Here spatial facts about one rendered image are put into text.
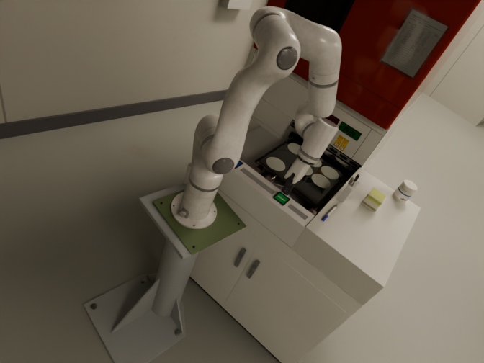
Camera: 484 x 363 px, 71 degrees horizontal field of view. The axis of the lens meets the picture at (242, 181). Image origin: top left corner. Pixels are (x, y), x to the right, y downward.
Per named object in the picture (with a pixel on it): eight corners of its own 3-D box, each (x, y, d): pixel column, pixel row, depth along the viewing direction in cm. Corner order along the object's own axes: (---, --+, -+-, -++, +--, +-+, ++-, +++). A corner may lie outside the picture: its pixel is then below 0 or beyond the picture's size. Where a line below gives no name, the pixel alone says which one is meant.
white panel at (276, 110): (238, 107, 211) (259, 45, 185) (348, 184, 187) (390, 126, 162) (235, 108, 209) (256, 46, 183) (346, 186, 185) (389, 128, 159)
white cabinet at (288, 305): (224, 212, 257) (260, 126, 204) (329, 300, 229) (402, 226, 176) (160, 261, 212) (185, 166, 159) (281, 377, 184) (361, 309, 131)
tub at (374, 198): (365, 196, 159) (373, 186, 155) (379, 205, 157) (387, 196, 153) (359, 203, 154) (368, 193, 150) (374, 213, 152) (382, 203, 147)
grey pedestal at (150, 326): (123, 380, 161) (141, 298, 108) (83, 305, 179) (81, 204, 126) (207, 321, 193) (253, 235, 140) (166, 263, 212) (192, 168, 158)
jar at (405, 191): (394, 190, 170) (405, 177, 164) (407, 199, 168) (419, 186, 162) (390, 196, 165) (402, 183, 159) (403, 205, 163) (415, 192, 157)
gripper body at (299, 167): (304, 148, 134) (290, 171, 139) (294, 153, 125) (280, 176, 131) (320, 159, 131) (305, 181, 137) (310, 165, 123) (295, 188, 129)
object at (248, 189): (209, 163, 164) (217, 141, 155) (301, 236, 149) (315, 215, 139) (196, 171, 158) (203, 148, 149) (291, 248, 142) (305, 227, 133)
